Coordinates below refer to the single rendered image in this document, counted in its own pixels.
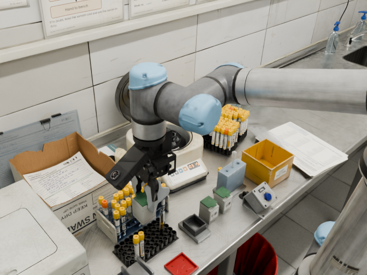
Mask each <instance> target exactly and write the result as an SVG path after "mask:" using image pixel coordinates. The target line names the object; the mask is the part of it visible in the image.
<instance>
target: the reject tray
mask: <svg viewBox="0 0 367 275"><path fill-rule="evenodd" d="M164 267H165V268H166V269H167V270H168V271H169V272H170V273H171V274H172V275H191V274H192V273H194V272H195V271H196V270H197V269H198V268H199V266H197V265H196V264H195V263H194V262H193V261H192V260H191V259H190V258H189V257H187V256H186V255H185V254H184V253H183V252H181V253H180V254H178V255H177V256H176V257H174V258H173V259H171V260H170V261H169V262H168V263H166V264H165V265H164Z"/></svg>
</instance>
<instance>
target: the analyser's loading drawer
mask: <svg viewBox="0 0 367 275"><path fill-rule="evenodd" d="M117 275H154V271H153V270H152V269H151V268H150V267H149V266H148V265H147V264H146V263H145V262H144V261H143V260H142V259H141V258H140V257H139V256H137V261H136V262H135V263H134V264H132V265H131V266H130V267H128V268H127V269H125V268H124V267H123V266H121V272H120V273H118V274H117Z"/></svg>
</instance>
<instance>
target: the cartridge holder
mask: <svg viewBox="0 0 367 275"><path fill-rule="evenodd" d="M178 226H179V227H180V228H181V229H182V230H183V231H184V232H185V233H187V234H188V235H189V236H190V237H191V238H193V239H194V240H195V241H196V242H197V243H200V242H201V241H202V240H204V239H205V238H207V237H208V236H210V235H211V231H210V230H209V229H207V223H206V222H205V221H203V220H202V219H201V218H199V217H198V216H197V215H196V214H193V215H190V216H189V217H187V218H185V219H184V220H182V221H181V222H179V223H178Z"/></svg>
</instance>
